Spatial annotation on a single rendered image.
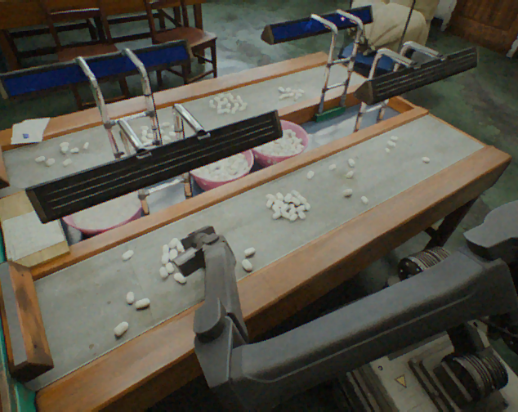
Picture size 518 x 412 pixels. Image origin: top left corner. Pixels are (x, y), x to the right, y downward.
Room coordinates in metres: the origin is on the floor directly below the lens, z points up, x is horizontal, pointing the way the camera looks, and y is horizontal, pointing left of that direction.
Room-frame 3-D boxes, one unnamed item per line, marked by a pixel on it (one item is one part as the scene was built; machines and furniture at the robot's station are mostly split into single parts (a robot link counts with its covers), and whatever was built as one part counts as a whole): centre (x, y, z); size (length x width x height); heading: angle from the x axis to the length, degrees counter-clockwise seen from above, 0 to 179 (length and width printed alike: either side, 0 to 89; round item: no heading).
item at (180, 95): (1.57, 0.36, 0.67); 1.81 x 0.12 x 0.19; 127
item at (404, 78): (1.22, -0.56, 1.08); 0.62 x 0.08 x 0.07; 127
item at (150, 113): (1.03, 0.50, 0.90); 0.20 x 0.19 x 0.45; 127
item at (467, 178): (0.69, -0.29, 0.67); 1.81 x 0.12 x 0.19; 127
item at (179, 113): (0.71, 0.26, 0.90); 0.20 x 0.19 x 0.45; 127
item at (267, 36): (1.67, -0.23, 1.08); 0.62 x 0.08 x 0.07; 127
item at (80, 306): (0.85, -0.17, 0.73); 1.81 x 0.30 x 0.02; 127
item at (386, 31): (3.78, -1.23, 0.40); 0.74 x 0.56 x 0.38; 126
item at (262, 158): (1.20, -0.06, 0.72); 0.27 x 0.27 x 0.10
